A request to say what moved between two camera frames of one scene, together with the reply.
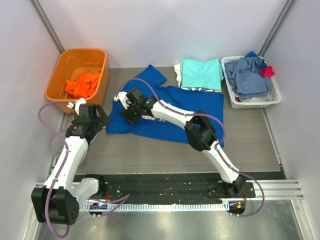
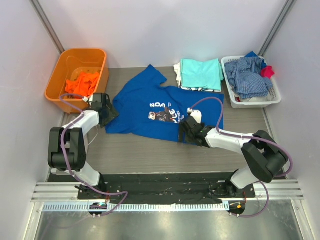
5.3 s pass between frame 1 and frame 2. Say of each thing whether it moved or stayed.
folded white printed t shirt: stayed
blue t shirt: stayed
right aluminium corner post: stayed
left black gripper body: moved
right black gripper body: moved
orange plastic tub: stayed
